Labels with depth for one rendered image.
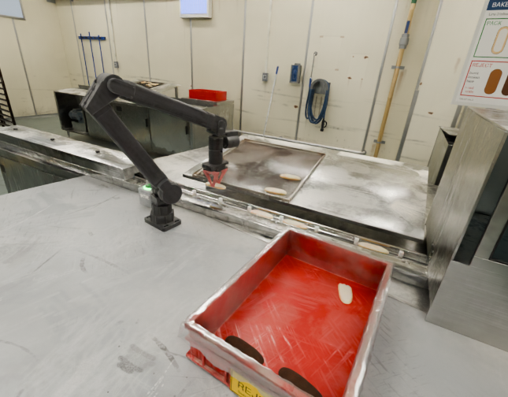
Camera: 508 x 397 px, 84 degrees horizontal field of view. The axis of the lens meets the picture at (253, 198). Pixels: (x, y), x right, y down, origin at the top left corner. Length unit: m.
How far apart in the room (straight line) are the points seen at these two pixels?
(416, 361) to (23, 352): 0.82
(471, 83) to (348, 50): 3.12
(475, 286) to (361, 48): 4.12
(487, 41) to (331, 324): 1.43
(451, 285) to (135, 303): 0.76
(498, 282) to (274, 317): 0.50
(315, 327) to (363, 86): 4.16
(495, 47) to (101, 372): 1.82
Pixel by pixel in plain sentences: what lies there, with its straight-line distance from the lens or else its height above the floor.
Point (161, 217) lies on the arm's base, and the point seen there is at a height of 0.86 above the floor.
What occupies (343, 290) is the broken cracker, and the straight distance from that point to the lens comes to 0.86.
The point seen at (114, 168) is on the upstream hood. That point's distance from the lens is 1.48.
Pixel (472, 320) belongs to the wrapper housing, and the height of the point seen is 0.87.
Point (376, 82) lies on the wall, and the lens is 4.64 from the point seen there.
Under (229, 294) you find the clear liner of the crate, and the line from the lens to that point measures 0.69.
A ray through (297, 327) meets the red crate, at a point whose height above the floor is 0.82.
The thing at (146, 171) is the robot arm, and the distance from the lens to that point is 1.01.
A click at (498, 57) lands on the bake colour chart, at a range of 1.77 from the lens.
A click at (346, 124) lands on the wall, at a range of 4.73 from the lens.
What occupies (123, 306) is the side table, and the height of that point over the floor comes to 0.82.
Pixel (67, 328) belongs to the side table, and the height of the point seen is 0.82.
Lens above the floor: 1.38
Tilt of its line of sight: 25 degrees down
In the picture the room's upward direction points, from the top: 4 degrees clockwise
